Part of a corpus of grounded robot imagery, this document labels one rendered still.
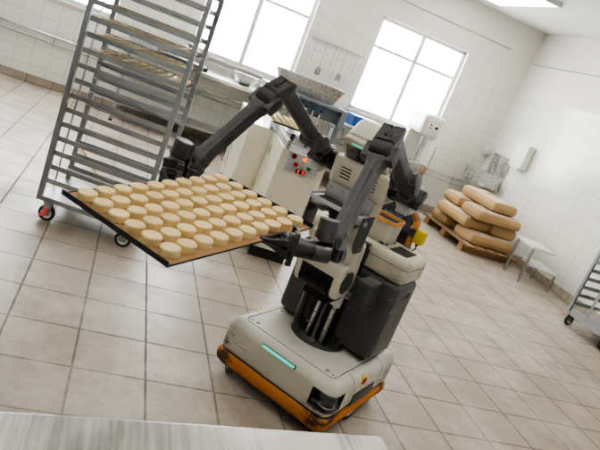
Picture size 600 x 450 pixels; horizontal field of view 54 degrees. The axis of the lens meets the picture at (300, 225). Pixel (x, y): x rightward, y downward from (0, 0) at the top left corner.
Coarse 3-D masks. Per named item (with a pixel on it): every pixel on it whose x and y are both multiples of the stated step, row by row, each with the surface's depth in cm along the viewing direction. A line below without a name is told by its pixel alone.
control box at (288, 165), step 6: (288, 156) 411; (300, 156) 413; (306, 156) 413; (288, 162) 413; (294, 162) 413; (300, 162) 414; (306, 162) 415; (288, 168) 414; (294, 168) 415; (300, 168) 415; (306, 168) 416; (300, 174) 417; (306, 174) 418; (312, 174) 418
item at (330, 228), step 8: (320, 224) 163; (328, 224) 162; (336, 224) 163; (320, 232) 163; (328, 232) 162; (336, 232) 164; (328, 240) 163; (336, 240) 168; (336, 248) 168; (336, 256) 168; (344, 256) 171
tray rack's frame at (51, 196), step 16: (112, 16) 369; (80, 32) 329; (80, 48) 331; (96, 64) 377; (96, 80) 380; (64, 96) 339; (64, 112) 343; (64, 144) 369; (48, 160) 349; (48, 192) 363; (80, 208) 358
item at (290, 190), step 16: (272, 144) 459; (272, 160) 436; (272, 176) 418; (288, 176) 419; (320, 176) 423; (256, 192) 461; (272, 192) 421; (288, 192) 423; (304, 192) 425; (288, 208) 427; (304, 208) 429; (272, 256) 441
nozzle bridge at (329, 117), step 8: (264, 80) 471; (304, 96) 471; (304, 104) 482; (312, 104) 483; (320, 104) 475; (328, 104) 478; (328, 112) 487; (336, 112) 488; (344, 112) 480; (312, 120) 482; (320, 120) 483; (328, 120) 489; (336, 120) 490; (344, 120) 482; (336, 128) 483; (328, 136) 505
